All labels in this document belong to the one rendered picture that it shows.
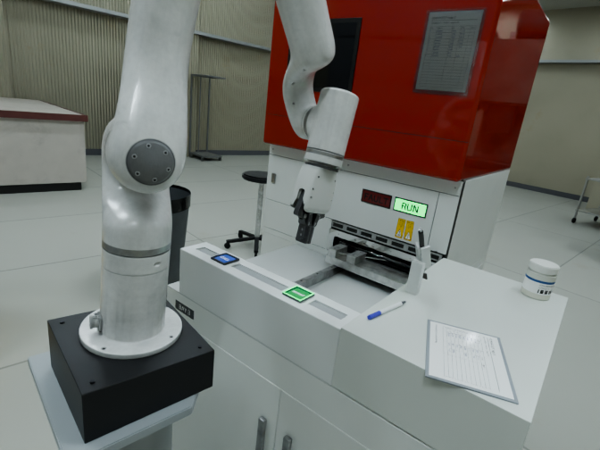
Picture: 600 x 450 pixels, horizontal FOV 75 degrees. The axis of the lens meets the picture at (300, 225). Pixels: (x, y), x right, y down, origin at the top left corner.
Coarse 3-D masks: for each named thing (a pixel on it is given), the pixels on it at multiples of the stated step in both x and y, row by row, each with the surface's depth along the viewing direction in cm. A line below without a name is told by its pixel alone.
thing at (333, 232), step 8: (336, 232) 151; (344, 232) 149; (328, 240) 154; (352, 240) 147; (360, 240) 145; (368, 240) 143; (328, 248) 155; (376, 248) 141; (384, 248) 139; (392, 248) 137; (400, 256) 136; (408, 256) 134; (384, 264) 141; (432, 264) 129; (400, 272) 137; (408, 272) 136
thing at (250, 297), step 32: (192, 256) 108; (192, 288) 110; (224, 288) 101; (256, 288) 93; (288, 288) 94; (256, 320) 95; (288, 320) 88; (320, 320) 83; (288, 352) 90; (320, 352) 84
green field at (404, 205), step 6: (396, 198) 134; (396, 204) 134; (402, 204) 133; (408, 204) 132; (414, 204) 130; (420, 204) 129; (402, 210) 133; (408, 210) 132; (414, 210) 130; (420, 210) 129
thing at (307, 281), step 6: (324, 270) 135; (330, 270) 136; (336, 270) 140; (342, 270) 143; (312, 276) 129; (318, 276) 131; (324, 276) 134; (330, 276) 138; (300, 282) 124; (306, 282) 126; (312, 282) 129; (318, 282) 132
